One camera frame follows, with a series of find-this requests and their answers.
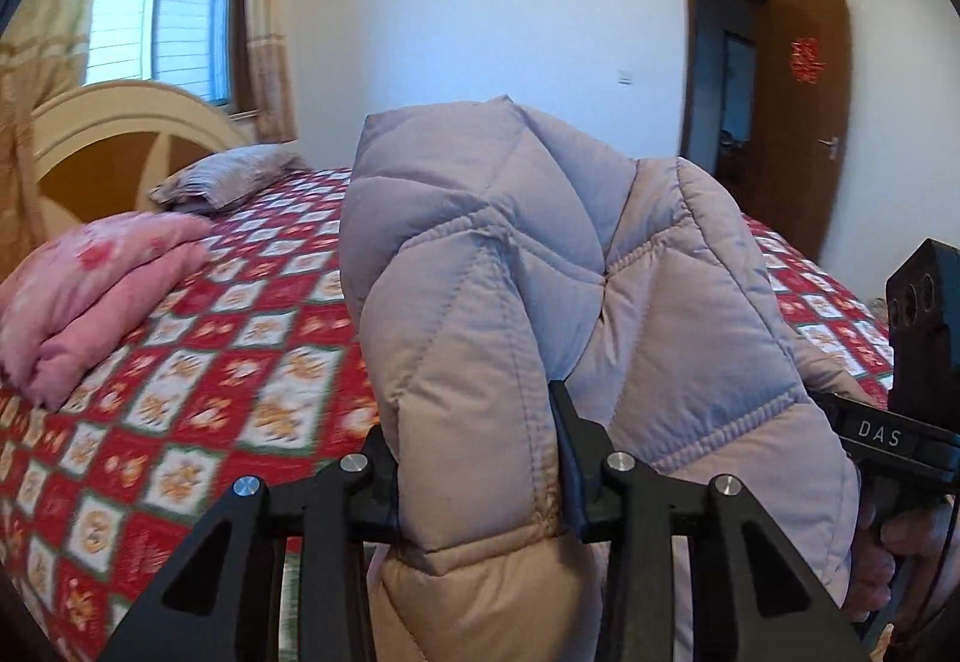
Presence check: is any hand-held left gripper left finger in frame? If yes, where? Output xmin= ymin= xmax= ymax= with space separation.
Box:
xmin=97 ymin=426 xmax=402 ymax=662

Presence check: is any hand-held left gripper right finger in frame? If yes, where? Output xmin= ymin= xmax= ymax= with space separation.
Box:
xmin=547 ymin=381 xmax=863 ymax=662

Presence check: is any beige quilted down jacket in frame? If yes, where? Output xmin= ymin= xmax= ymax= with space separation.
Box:
xmin=337 ymin=95 xmax=893 ymax=662

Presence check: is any person's right hand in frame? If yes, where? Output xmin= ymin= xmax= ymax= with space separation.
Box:
xmin=844 ymin=495 xmax=960 ymax=642

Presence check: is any red patterned bed sheet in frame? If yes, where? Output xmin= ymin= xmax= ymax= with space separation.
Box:
xmin=0 ymin=165 xmax=901 ymax=662

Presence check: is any brown wooden door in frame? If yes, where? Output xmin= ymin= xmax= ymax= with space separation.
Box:
xmin=754 ymin=0 xmax=854 ymax=269

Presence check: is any red paper door decoration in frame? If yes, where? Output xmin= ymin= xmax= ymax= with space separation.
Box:
xmin=789 ymin=35 xmax=821 ymax=84

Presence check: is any pink folded blanket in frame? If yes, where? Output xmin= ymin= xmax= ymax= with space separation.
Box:
xmin=0 ymin=210 xmax=215 ymax=412

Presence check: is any striped grey pillow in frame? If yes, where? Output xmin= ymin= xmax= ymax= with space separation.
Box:
xmin=148 ymin=143 xmax=310 ymax=214

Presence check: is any cream and brown headboard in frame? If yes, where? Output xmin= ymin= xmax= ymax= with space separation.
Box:
xmin=28 ymin=80 xmax=256 ymax=217

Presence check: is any beige patterned curtain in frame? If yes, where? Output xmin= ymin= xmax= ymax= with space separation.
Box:
xmin=244 ymin=0 xmax=302 ymax=145
xmin=0 ymin=0 xmax=125 ymax=284

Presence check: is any window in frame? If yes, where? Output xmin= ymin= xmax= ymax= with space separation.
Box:
xmin=79 ymin=0 xmax=247 ymax=108

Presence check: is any dark door frame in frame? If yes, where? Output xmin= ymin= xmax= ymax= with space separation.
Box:
xmin=679 ymin=0 xmax=781 ymax=213

